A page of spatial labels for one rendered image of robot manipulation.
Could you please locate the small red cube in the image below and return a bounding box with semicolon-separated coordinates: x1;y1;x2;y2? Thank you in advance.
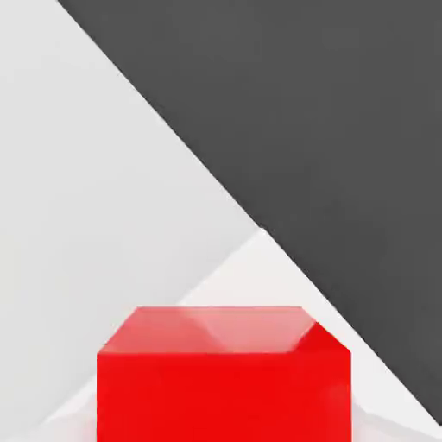
96;306;352;442

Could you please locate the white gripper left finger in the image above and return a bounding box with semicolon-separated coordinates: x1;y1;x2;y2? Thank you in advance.
20;400;98;442

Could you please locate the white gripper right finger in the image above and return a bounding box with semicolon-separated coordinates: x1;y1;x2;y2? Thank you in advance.
350;396;442;442

